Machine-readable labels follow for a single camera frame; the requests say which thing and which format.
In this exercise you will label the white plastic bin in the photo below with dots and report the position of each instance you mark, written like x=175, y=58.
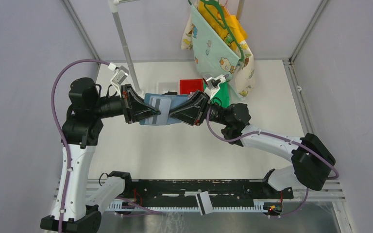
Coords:
x=167, y=86

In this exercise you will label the red plastic bin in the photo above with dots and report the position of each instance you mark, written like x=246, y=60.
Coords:
x=187, y=86

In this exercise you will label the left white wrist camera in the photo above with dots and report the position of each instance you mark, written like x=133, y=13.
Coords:
x=119, y=76

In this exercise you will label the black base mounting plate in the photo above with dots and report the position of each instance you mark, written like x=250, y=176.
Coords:
x=182, y=193

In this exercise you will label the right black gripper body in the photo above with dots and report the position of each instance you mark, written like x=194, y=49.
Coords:
x=213, y=112

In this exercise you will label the mint cartoon print cloth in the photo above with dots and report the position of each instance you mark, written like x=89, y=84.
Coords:
x=240, y=78

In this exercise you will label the green clothes hanger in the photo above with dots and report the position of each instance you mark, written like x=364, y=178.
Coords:
x=214, y=35

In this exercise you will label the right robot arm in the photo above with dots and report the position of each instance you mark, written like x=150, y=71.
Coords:
x=312, y=164

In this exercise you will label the white clothes rack stand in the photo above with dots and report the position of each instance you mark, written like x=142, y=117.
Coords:
x=113, y=6

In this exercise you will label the white magnetic stripe card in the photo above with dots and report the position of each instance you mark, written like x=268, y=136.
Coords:
x=204, y=203

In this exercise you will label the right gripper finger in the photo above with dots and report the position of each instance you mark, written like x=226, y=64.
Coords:
x=197, y=100
x=187, y=116

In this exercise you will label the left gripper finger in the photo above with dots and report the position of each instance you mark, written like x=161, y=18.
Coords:
x=143, y=112
x=131, y=98

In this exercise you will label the green plastic bin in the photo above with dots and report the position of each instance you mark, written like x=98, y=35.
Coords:
x=222, y=97

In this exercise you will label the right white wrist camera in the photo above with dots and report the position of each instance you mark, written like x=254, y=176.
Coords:
x=212, y=84

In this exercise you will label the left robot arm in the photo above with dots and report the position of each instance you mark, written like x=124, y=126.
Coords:
x=74, y=211

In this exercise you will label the white slotted cable duct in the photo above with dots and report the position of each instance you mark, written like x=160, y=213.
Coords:
x=258, y=207

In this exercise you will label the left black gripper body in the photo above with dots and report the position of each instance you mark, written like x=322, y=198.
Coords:
x=114, y=106

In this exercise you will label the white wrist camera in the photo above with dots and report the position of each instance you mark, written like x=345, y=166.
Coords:
x=212, y=84
x=119, y=76

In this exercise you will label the yellow garment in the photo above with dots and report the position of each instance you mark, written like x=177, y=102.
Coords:
x=213, y=17

